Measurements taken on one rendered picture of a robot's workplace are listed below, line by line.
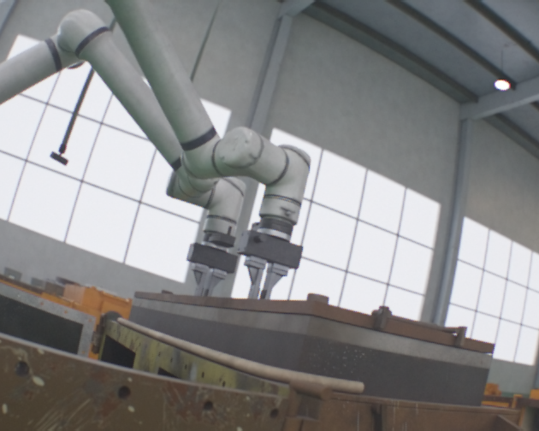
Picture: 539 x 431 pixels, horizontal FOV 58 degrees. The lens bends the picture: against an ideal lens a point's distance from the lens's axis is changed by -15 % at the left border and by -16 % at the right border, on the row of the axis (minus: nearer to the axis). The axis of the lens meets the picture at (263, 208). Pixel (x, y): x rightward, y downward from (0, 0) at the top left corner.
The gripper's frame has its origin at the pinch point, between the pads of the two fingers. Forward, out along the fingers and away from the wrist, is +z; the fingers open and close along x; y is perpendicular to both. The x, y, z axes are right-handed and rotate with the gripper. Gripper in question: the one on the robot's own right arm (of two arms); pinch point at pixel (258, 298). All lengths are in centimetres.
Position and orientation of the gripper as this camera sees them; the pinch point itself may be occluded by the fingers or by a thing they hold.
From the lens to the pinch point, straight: 123.1
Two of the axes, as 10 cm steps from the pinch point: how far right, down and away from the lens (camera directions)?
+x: 8.8, 3.1, 3.7
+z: -2.3, 9.4, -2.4
